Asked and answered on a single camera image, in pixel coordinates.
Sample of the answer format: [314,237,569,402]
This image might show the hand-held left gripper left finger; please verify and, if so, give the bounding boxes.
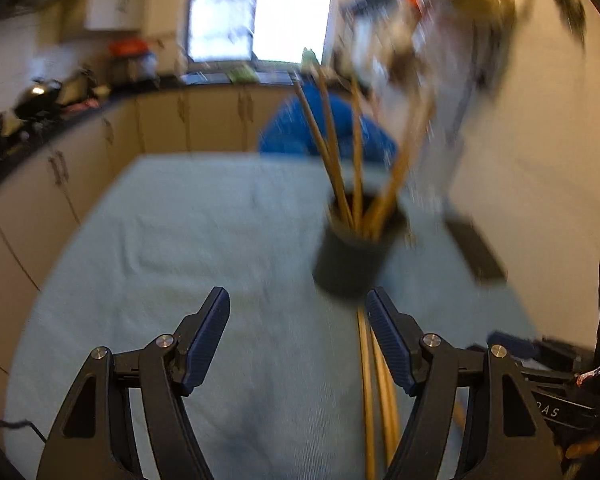
[35,286,231,480]

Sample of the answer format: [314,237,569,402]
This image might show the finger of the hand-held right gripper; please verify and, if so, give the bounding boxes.
[486,330,583,375]

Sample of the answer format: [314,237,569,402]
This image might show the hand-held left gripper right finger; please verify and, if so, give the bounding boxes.
[365,287,563,480]

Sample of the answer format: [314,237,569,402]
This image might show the bamboo chopstick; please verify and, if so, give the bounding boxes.
[349,77,367,231]
[372,345,401,467]
[367,100,437,237]
[358,306,377,480]
[315,65,357,226]
[292,80,354,228]

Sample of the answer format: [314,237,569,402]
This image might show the grey perforated utensil holder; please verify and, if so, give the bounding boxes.
[311,195,412,302]

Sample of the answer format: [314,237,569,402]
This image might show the blue-grey tablecloth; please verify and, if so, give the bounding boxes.
[5,152,546,480]

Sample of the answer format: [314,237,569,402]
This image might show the black smartphone in amber case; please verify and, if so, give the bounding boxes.
[442,215,509,286]

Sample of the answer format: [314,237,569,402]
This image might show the clear glass mug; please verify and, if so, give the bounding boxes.
[405,75,477,221]

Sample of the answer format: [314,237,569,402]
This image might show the beige kitchen base cabinets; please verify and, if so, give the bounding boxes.
[0,82,302,292]

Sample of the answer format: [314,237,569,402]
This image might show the black kitchen countertop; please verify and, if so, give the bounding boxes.
[0,71,302,201]

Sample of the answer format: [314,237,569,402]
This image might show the green vegetables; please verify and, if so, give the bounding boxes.
[227,66,261,84]

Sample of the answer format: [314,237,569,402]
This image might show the rice cooker with orange lid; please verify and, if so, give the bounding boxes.
[107,38,160,83]

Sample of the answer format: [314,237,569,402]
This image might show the kitchen window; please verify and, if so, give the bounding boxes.
[186,0,334,64]

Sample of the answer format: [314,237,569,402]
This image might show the thin black cable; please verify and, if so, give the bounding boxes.
[0,417,48,446]

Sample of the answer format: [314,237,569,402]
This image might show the white wall cabinet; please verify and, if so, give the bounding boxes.
[82,0,157,32]

